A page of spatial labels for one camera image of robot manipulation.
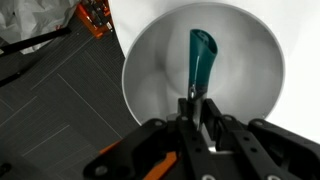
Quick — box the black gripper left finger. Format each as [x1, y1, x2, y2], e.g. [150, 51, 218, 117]
[82, 97, 218, 180]

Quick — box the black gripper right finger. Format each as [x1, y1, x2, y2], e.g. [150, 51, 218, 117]
[201, 98, 320, 180]

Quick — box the teal and grey marker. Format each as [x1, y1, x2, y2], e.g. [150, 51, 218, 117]
[187, 28, 219, 132]

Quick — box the white bowl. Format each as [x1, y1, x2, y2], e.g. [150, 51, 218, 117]
[121, 2, 286, 127]

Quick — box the orange and black clamp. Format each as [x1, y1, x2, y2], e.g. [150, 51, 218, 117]
[74, 0, 115, 40]

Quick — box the white plastic bag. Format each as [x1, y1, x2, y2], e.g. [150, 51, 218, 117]
[0, 0, 81, 55]

